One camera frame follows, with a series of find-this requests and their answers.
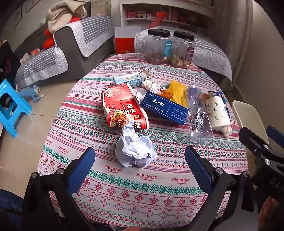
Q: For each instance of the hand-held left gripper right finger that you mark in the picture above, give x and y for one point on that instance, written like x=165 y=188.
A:
x=198 y=171

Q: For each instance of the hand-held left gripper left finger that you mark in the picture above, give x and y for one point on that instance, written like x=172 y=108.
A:
x=83 y=168

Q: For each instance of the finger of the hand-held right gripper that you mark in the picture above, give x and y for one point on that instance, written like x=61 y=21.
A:
x=276 y=135
x=253 y=141

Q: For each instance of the white paper ball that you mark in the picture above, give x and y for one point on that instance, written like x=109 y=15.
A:
x=136 y=147

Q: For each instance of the blue cardboard box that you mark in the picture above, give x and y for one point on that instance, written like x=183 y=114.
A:
x=165 y=106

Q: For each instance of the person's right hand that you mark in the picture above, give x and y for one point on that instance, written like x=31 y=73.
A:
x=271 y=215

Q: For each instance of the white chair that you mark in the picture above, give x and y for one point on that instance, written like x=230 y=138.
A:
x=248 y=115

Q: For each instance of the floral paper cup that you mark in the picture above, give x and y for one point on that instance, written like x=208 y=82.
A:
x=217 y=110

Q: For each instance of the clear plastic bottle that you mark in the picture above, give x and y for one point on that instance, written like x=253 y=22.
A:
x=198 y=115

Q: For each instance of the patterned tablecloth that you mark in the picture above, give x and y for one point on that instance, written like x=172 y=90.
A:
x=133 y=195

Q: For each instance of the red instant noodle package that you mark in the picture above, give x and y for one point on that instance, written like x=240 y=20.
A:
x=123 y=106

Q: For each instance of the yellow snack packet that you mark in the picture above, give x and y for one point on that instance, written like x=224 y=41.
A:
x=177 y=92

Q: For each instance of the person's blue trousers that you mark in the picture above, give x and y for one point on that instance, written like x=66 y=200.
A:
x=10 y=208

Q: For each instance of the orange snack sticks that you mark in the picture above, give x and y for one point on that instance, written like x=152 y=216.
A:
x=166 y=93

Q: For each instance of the blue plush toy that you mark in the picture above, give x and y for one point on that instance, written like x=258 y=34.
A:
x=31 y=93

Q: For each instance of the blue plastic stool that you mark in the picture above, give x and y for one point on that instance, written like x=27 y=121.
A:
x=13 y=108

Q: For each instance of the small crumpled white tissue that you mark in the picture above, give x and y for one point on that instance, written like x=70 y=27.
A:
x=149 y=86

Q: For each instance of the white and blue carton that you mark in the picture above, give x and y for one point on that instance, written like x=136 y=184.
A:
x=131 y=79

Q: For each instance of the grey quilted sofa cover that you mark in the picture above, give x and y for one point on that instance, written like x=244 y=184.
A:
x=206 y=51

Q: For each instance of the beige curtain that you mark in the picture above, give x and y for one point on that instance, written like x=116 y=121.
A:
x=235 y=33

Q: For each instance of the plastic jar with purple label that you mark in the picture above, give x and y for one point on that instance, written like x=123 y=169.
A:
x=183 y=50

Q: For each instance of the grey sofa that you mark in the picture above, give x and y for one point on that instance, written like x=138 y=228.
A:
x=71 y=46

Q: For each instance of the dark cloth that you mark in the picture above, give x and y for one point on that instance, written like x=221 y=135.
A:
x=7 y=62

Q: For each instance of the plastic jar with blue label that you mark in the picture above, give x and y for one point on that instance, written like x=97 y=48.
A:
x=156 y=46

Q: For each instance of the red cushion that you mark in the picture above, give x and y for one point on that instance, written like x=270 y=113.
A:
x=48 y=41

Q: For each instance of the red and white paper bag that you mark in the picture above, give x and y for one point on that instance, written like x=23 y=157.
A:
x=125 y=43

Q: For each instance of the white bookshelf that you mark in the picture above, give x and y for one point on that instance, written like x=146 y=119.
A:
x=168 y=11

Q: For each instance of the pile of beige blankets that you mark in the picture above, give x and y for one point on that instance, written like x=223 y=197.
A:
x=64 y=13

